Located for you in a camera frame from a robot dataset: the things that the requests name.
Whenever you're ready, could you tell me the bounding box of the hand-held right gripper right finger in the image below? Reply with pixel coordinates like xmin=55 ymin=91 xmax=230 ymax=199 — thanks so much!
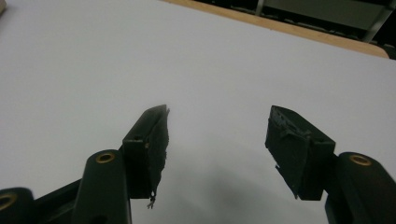
xmin=264 ymin=105 xmax=337 ymax=201

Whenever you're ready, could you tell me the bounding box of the grey metal stand bar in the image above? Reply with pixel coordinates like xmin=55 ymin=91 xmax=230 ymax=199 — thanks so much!
xmin=254 ymin=0 xmax=266 ymax=17
xmin=361 ymin=0 xmax=396 ymax=43

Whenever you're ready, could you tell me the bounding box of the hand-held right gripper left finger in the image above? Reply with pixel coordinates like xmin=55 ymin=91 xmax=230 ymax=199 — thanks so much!
xmin=121 ymin=104 xmax=171 ymax=209

